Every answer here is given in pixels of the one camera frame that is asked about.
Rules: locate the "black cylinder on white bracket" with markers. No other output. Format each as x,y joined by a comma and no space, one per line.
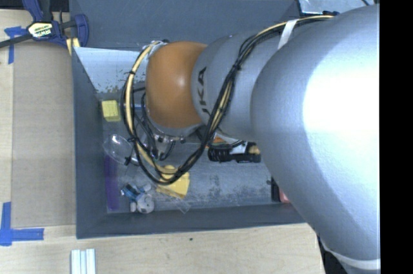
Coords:
230,154

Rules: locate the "pale wood board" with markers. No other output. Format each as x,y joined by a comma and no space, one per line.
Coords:
42,137

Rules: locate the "orange object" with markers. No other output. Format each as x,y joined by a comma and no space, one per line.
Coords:
222,138

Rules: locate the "yellow sponge block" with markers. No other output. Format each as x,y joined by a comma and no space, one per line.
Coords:
111,111

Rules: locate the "black and pink object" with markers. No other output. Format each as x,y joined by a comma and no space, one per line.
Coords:
277,192

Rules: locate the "grey metal bin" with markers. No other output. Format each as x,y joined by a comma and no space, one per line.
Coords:
161,15

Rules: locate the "purple flat block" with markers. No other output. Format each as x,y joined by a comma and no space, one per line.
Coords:
112,185

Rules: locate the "blue and white toy animal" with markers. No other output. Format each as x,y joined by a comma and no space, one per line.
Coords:
142,200

